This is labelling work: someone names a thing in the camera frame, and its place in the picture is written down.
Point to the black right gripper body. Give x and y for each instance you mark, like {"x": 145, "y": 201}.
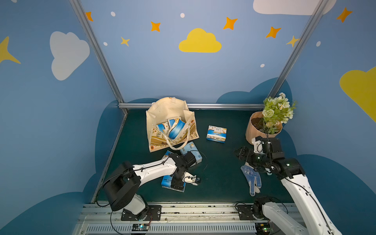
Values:
{"x": 245, "y": 154}

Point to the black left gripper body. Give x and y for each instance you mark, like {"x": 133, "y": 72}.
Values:
{"x": 177, "y": 182}

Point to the blue tissue pack barcode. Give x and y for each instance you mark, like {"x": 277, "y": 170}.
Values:
{"x": 175, "y": 131}

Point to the tissue pack cream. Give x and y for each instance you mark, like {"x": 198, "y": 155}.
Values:
{"x": 216, "y": 134}
{"x": 172, "y": 121}
{"x": 167, "y": 154}

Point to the tissue pack cream top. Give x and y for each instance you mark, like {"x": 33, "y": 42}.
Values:
{"x": 216, "y": 134}

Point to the beige canvas tote bag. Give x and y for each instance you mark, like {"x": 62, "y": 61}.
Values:
{"x": 160, "y": 111}

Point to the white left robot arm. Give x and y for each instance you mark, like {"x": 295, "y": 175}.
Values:
{"x": 122, "y": 186}

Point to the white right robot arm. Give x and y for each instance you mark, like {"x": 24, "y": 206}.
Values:
{"x": 294, "y": 179}

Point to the light blue tissue pack purple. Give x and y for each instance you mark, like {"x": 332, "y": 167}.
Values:
{"x": 191, "y": 147}

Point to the blue dotted work glove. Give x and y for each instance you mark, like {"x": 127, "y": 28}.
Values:
{"x": 253, "y": 178}

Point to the potted green white flowers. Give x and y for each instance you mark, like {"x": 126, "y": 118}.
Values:
{"x": 269, "y": 122}

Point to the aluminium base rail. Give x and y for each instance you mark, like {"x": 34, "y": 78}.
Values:
{"x": 200, "y": 219}

